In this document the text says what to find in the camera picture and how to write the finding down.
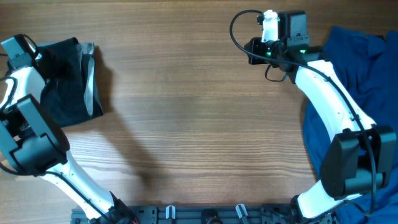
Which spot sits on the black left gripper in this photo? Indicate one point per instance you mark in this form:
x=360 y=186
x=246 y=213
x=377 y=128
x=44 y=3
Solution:
x=56 y=61

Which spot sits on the folded grey shorts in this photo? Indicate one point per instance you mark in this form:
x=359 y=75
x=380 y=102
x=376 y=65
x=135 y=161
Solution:
x=88 y=48

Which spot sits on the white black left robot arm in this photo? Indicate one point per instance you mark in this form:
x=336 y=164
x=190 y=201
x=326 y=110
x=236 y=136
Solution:
x=48 y=90

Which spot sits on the black shorts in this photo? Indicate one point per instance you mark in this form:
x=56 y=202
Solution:
x=68 y=84

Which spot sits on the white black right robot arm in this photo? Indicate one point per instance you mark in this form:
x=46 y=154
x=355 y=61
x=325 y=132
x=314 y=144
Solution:
x=360 y=156

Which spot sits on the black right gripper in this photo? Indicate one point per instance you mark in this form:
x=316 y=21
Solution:
x=254 y=45

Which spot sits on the blue shirt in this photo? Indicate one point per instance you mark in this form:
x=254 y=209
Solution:
x=366 y=65

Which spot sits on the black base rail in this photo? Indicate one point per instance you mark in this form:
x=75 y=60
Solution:
x=264 y=214

